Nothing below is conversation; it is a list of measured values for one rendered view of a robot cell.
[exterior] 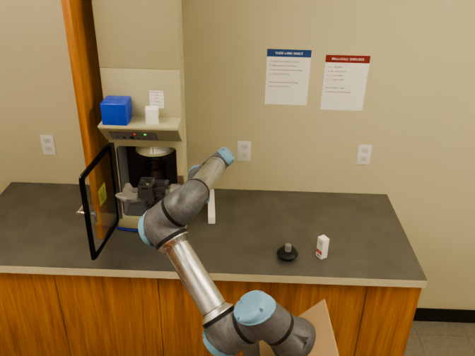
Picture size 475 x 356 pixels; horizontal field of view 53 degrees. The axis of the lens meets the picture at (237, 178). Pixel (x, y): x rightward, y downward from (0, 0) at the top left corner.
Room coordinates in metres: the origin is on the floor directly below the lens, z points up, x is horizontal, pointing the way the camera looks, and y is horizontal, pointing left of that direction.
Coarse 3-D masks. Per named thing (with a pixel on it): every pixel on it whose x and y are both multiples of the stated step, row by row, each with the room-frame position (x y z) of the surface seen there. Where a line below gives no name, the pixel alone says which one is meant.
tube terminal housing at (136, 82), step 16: (112, 80) 1.87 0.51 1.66; (128, 80) 1.87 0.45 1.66; (144, 80) 1.86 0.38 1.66; (160, 80) 1.86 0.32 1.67; (176, 80) 1.86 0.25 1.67; (144, 96) 1.86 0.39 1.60; (176, 96) 1.86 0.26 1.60; (144, 112) 1.86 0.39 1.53; (160, 112) 1.86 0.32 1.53; (176, 112) 1.86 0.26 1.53; (128, 144) 1.87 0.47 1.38; (144, 144) 1.86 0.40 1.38; (160, 144) 1.86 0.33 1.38; (176, 144) 1.86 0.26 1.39; (128, 224) 1.87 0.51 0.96
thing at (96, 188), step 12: (96, 156) 1.72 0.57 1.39; (108, 156) 1.82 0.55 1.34; (96, 168) 1.69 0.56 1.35; (108, 168) 1.80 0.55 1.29; (96, 180) 1.68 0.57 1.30; (108, 180) 1.79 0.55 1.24; (96, 192) 1.66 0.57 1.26; (108, 192) 1.77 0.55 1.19; (96, 204) 1.65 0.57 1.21; (108, 204) 1.76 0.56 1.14; (84, 216) 1.55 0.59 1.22; (108, 216) 1.74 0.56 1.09; (96, 228) 1.62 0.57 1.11; (108, 228) 1.73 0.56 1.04; (96, 240) 1.60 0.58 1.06
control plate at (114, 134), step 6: (108, 132) 1.78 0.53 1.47; (114, 132) 1.78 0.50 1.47; (120, 132) 1.78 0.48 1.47; (126, 132) 1.77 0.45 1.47; (132, 132) 1.77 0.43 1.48; (138, 132) 1.77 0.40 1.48; (114, 138) 1.83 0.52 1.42; (120, 138) 1.83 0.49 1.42; (126, 138) 1.83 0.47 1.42; (156, 138) 1.82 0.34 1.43
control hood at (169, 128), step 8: (136, 120) 1.82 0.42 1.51; (144, 120) 1.82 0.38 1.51; (160, 120) 1.82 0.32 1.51; (168, 120) 1.83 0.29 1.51; (176, 120) 1.83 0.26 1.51; (104, 128) 1.75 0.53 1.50; (112, 128) 1.75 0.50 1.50; (120, 128) 1.75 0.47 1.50; (128, 128) 1.75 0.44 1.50; (136, 128) 1.75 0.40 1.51; (144, 128) 1.75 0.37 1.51; (152, 128) 1.75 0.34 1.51; (160, 128) 1.75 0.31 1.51; (168, 128) 1.75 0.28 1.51; (176, 128) 1.75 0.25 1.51; (160, 136) 1.80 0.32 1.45; (168, 136) 1.80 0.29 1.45; (176, 136) 1.79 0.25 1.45
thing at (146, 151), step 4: (136, 148) 1.93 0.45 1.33; (140, 148) 1.91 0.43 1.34; (144, 148) 1.90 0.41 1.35; (148, 148) 1.89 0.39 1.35; (152, 148) 1.89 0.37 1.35; (156, 148) 1.89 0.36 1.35; (160, 148) 1.90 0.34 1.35; (164, 148) 1.90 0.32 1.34; (168, 148) 1.92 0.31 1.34; (172, 148) 1.94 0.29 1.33; (140, 152) 1.90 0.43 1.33; (144, 152) 1.89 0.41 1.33; (148, 152) 1.88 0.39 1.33; (152, 152) 1.88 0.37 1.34; (156, 152) 1.88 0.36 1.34; (160, 152) 1.89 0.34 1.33; (164, 152) 1.90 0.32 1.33; (168, 152) 1.91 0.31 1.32; (148, 156) 1.88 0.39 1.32; (152, 156) 1.88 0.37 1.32; (156, 156) 1.88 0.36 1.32
